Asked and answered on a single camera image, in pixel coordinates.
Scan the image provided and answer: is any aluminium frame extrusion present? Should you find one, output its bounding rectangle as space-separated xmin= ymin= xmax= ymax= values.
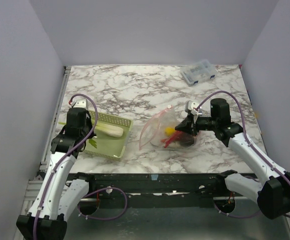
xmin=21 ymin=180 xmax=43 ymax=215

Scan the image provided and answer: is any red fake chili pepper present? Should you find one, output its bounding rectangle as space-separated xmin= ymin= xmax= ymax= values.
xmin=160 ymin=131 xmax=183 ymax=149

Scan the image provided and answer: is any clear zip top bag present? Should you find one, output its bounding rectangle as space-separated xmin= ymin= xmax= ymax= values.
xmin=138 ymin=105 xmax=197 ymax=150

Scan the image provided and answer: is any yellow fake lemon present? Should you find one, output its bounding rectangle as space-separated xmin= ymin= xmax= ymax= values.
xmin=164 ymin=127 xmax=176 ymax=138

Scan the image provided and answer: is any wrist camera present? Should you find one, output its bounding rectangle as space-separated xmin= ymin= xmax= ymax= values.
xmin=72 ymin=99 xmax=89 ymax=110
xmin=184 ymin=100 xmax=203 ymax=116

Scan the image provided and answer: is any clear plastic organizer box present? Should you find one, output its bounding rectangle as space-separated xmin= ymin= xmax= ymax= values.
xmin=180 ymin=59 xmax=218 ymax=86

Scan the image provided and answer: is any green fake celery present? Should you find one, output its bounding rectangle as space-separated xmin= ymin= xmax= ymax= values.
xmin=55 ymin=121 xmax=124 ymax=148

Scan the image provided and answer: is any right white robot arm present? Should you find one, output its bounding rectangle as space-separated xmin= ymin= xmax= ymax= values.
xmin=175 ymin=98 xmax=290 ymax=220

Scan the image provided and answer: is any green plastic basket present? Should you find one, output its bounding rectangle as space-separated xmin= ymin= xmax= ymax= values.
xmin=84 ymin=112 xmax=133 ymax=160

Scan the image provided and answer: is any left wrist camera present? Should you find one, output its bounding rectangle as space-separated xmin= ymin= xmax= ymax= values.
xmin=72 ymin=99 xmax=89 ymax=110

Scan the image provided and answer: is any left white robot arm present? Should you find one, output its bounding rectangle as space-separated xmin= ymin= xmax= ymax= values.
xmin=16 ymin=107 xmax=96 ymax=240

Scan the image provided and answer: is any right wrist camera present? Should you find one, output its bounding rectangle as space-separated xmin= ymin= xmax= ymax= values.
xmin=184 ymin=100 xmax=203 ymax=116

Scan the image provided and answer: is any black table front rail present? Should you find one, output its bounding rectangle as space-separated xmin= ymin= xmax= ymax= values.
xmin=67 ymin=170 xmax=253 ymax=210

